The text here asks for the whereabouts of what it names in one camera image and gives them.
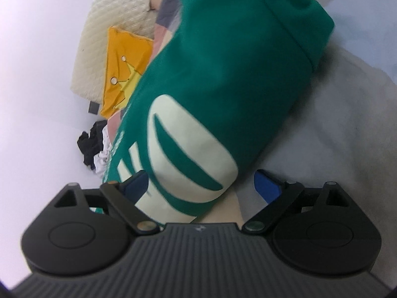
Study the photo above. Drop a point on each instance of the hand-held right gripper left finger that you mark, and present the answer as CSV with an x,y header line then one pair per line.
x,y
135,184

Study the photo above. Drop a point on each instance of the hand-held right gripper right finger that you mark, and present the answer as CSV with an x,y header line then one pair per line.
x,y
267,186

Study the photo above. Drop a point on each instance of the green hoodie with pale print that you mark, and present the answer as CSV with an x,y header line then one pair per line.
x,y
235,68

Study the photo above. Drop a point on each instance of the white clothes pile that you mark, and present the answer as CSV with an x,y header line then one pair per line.
x,y
101,158

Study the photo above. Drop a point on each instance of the black clothes pile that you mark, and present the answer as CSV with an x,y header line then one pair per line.
x,y
91,142

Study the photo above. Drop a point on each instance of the pale grey cloth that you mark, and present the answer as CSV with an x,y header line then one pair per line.
x,y
347,130

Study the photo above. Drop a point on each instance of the yellow crown pillow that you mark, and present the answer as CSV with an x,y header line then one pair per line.
x,y
127,52

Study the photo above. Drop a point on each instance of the patchwork bed quilt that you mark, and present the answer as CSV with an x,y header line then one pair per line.
x,y
161,38

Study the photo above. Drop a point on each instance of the cream quilted headboard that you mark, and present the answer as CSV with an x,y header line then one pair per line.
x,y
118,6

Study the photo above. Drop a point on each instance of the dark wall socket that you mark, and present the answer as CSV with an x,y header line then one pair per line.
x,y
94,108

